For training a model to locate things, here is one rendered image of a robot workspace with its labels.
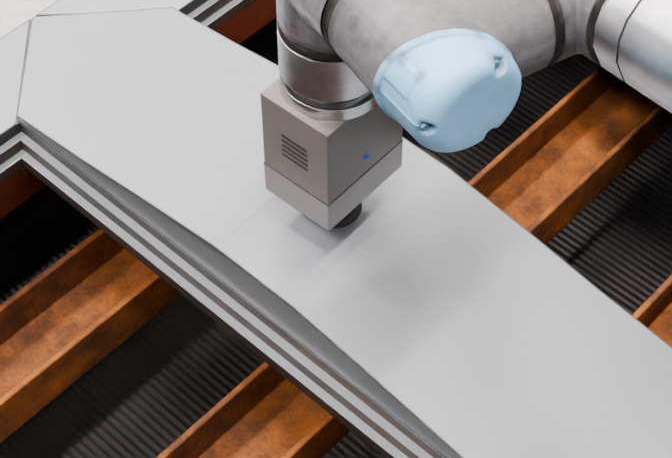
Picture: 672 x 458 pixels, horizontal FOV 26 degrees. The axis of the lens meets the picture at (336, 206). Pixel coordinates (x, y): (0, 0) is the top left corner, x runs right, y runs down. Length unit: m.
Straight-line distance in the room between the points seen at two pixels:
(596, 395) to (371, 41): 0.35
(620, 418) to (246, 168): 0.35
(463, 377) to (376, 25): 0.31
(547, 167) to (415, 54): 0.61
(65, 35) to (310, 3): 0.46
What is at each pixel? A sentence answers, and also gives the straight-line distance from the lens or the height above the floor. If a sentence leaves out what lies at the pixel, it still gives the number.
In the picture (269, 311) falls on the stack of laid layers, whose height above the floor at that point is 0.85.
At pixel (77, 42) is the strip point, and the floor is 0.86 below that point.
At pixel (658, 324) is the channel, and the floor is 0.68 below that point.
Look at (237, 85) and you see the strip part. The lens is 1.23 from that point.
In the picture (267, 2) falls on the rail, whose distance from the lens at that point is 1.44.
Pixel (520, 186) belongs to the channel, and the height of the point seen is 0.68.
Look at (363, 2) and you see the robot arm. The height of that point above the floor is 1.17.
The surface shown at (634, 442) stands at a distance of 1.07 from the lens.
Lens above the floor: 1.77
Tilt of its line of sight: 51 degrees down
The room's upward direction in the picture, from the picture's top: straight up
